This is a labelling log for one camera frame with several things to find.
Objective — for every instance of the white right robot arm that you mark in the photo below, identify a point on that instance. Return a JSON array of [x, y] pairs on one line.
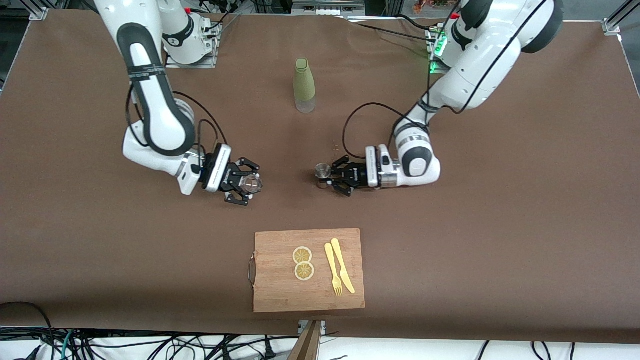
[[155, 115]]

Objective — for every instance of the aluminium frame profile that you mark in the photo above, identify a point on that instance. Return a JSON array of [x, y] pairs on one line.
[[37, 11], [617, 22]]

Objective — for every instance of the wooden cutting board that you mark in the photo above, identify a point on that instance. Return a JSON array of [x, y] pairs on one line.
[[280, 290]]

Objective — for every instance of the yellow plastic fork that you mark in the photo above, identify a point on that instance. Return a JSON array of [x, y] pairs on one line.
[[331, 262]]

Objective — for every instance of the grey power strip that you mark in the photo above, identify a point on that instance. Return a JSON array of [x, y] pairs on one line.
[[327, 7]]

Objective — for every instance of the metal measuring jigger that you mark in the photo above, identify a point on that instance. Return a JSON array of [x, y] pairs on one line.
[[322, 171]]

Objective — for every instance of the yellow plastic knife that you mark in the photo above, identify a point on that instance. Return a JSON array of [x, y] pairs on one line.
[[341, 262]]

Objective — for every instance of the green sleeved glass bottle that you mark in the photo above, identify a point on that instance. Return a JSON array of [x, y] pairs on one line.
[[304, 80]]

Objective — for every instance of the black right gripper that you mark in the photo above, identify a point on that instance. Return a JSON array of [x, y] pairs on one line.
[[231, 176]]

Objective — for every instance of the metal post bracket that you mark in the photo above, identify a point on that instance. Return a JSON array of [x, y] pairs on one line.
[[322, 326]]

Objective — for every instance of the orange red background object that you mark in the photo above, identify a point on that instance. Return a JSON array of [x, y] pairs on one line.
[[432, 5]]

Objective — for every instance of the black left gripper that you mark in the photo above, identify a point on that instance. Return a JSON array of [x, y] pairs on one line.
[[356, 173]]

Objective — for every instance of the brown table cover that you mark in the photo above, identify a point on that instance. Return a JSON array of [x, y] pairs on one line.
[[500, 225]]

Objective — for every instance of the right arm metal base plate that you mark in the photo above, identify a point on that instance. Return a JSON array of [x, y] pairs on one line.
[[200, 64]]

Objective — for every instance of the lemon slice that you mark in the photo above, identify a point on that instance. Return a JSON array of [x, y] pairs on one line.
[[304, 271], [302, 255]]

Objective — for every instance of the clear glass shaker cup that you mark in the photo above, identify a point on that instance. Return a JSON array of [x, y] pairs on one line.
[[251, 184]]

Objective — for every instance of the wooden post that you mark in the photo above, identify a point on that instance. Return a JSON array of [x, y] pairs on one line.
[[306, 347]]

